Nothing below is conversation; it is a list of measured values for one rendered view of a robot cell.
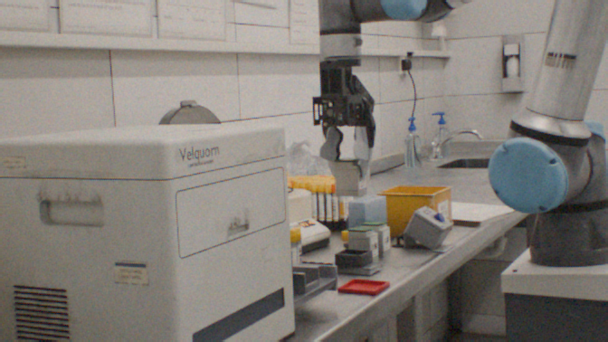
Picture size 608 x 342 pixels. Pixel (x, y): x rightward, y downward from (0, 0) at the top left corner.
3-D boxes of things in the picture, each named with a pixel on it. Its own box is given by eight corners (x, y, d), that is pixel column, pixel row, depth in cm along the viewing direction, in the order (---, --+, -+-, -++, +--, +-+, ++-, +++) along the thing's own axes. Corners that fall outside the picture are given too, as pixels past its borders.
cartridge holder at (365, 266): (370, 276, 148) (369, 256, 147) (326, 272, 152) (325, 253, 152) (382, 270, 152) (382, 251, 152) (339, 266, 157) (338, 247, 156)
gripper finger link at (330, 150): (309, 175, 148) (317, 127, 146) (324, 172, 153) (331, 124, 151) (324, 180, 147) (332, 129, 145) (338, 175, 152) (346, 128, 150)
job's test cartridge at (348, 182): (358, 196, 148) (356, 162, 147) (335, 195, 150) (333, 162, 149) (367, 194, 151) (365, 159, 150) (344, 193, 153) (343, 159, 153)
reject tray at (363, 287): (375, 296, 134) (375, 290, 134) (337, 292, 137) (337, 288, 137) (390, 286, 140) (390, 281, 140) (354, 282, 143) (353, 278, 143)
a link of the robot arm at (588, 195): (620, 193, 139) (612, 112, 138) (594, 205, 129) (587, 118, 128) (548, 194, 147) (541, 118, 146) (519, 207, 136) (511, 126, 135)
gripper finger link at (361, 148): (351, 180, 144) (338, 129, 144) (365, 176, 149) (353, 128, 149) (366, 176, 143) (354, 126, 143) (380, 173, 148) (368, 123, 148)
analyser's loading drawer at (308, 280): (276, 327, 113) (274, 289, 112) (235, 322, 116) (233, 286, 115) (337, 289, 131) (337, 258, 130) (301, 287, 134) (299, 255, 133)
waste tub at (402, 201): (434, 240, 177) (433, 194, 176) (377, 237, 184) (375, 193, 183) (453, 229, 189) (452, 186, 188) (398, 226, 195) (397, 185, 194)
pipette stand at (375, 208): (373, 251, 170) (371, 203, 168) (343, 248, 173) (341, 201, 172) (394, 242, 178) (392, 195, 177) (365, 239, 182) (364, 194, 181)
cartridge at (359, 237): (371, 265, 156) (369, 230, 156) (348, 263, 159) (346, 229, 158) (378, 261, 160) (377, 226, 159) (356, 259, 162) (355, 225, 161)
